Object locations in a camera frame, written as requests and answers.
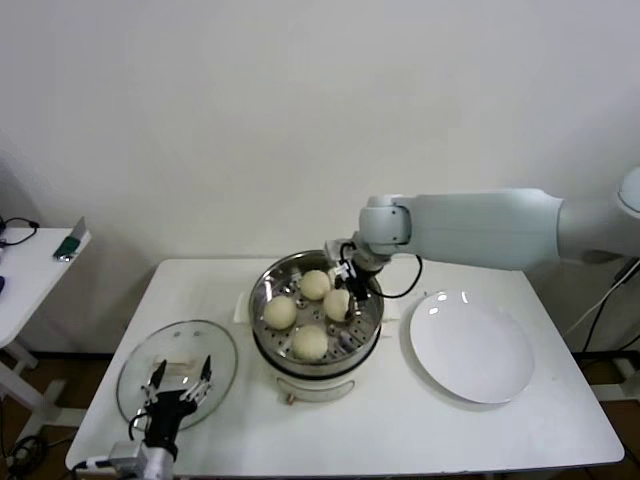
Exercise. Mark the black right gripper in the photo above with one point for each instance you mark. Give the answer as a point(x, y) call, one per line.
point(360, 277)

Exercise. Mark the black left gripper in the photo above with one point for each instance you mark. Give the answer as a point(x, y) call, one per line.
point(167, 415)

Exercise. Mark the white steamed baozi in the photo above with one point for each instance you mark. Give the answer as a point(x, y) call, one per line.
point(315, 285)
point(280, 312)
point(335, 305)
point(310, 342)

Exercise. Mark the round glass pot lid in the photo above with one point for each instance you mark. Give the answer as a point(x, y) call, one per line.
point(220, 345)

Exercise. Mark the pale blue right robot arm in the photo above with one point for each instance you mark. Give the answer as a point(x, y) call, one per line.
point(475, 225)

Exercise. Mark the perforated steel steamer basket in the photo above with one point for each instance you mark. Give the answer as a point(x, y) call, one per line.
point(270, 280)

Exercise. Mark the white electric cooking pot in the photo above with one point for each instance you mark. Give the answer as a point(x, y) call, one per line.
point(310, 387)

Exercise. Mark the round white plate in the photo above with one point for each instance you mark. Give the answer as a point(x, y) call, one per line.
point(470, 350)

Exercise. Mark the white side table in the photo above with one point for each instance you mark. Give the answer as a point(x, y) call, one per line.
point(35, 270)

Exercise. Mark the white furniture base bar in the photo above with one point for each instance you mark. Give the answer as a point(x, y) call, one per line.
point(629, 372)

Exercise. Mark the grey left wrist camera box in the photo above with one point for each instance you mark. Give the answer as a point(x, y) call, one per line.
point(122, 450)

